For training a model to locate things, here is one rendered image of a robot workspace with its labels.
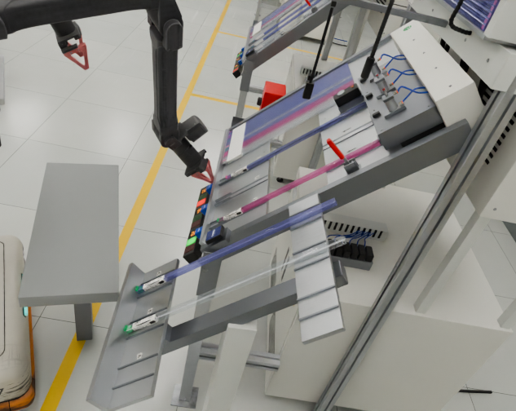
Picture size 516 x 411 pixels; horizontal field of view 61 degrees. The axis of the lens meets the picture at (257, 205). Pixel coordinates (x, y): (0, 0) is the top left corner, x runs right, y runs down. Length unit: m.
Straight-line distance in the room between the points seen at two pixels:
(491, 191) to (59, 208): 1.21
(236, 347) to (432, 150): 0.60
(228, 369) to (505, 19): 0.88
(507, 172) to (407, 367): 0.77
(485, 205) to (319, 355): 0.72
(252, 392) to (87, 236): 0.86
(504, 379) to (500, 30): 1.73
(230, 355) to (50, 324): 1.08
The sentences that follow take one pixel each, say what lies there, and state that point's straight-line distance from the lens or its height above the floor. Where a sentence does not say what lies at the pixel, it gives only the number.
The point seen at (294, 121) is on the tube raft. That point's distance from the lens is 1.43.
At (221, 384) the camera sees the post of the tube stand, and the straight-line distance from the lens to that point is 1.09.
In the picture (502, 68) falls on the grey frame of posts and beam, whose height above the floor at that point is 1.35.
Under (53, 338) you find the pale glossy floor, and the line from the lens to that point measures 1.90.
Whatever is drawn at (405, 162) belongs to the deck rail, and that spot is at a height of 1.10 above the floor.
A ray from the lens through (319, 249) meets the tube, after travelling 0.79.
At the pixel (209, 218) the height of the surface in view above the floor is 0.73.
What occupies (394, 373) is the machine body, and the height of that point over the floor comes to 0.32.
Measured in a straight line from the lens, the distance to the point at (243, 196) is 1.27.
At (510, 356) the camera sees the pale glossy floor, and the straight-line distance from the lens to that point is 2.48.
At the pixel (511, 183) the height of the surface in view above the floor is 1.11.
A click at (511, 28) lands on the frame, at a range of 0.95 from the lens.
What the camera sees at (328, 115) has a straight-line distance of 1.37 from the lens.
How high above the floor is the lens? 1.54
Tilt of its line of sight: 37 degrees down
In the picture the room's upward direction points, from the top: 15 degrees clockwise
